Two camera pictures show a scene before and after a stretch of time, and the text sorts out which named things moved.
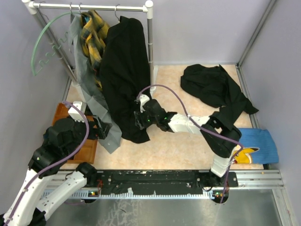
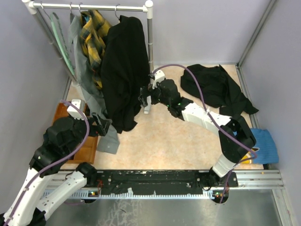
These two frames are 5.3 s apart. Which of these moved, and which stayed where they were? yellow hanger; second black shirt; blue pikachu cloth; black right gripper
Moved: black right gripper
Stayed: yellow hanger; blue pikachu cloth; second black shirt
